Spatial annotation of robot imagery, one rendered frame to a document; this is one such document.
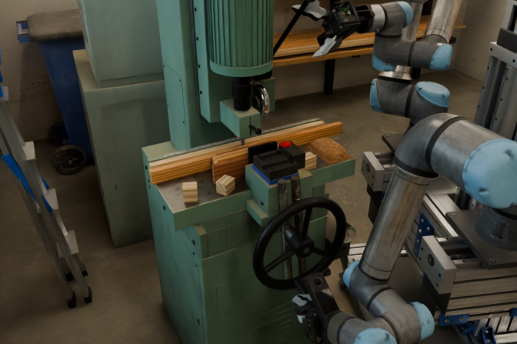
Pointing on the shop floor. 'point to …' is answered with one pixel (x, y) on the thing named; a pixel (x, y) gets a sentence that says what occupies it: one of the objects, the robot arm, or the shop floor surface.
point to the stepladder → (41, 204)
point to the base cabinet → (227, 288)
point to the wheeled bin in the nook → (62, 83)
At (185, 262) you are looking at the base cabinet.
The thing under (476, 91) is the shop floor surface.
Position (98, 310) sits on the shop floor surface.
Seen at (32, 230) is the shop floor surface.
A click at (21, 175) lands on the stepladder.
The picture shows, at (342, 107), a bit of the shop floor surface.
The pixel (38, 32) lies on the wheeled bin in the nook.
